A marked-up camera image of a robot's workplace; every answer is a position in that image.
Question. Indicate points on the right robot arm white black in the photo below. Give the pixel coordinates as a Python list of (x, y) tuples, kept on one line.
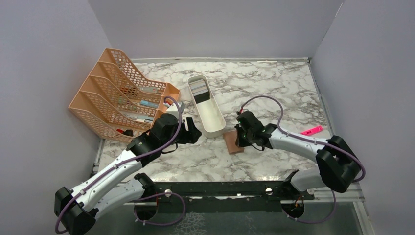
[(337, 166)]

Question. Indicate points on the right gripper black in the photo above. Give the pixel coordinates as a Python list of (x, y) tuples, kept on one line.
[(240, 142)]

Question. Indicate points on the red black item in organizer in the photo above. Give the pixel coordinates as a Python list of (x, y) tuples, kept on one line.
[(127, 132)]

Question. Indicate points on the black mounting rail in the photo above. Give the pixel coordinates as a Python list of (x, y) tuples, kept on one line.
[(213, 197)]

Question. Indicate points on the pink highlighter marker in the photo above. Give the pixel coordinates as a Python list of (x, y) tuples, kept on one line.
[(312, 131)]

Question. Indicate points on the stack of credit cards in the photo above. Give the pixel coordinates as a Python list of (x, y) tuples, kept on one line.
[(200, 91)]

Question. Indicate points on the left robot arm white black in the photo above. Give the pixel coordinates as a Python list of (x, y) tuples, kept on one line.
[(78, 208)]

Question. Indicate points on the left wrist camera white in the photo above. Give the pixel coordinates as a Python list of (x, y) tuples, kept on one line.
[(176, 110)]

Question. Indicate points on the white oblong plastic tray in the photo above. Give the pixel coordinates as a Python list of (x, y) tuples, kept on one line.
[(211, 119)]

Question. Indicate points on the brown leather card holder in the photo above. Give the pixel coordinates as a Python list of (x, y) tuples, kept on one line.
[(230, 141)]

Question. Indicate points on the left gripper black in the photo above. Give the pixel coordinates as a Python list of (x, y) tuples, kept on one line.
[(192, 135)]

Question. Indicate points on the blue item in organizer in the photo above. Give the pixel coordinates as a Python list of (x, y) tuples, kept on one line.
[(149, 104)]

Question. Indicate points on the orange mesh file organizer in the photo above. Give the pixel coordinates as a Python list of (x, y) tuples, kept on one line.
[(109, 97)]

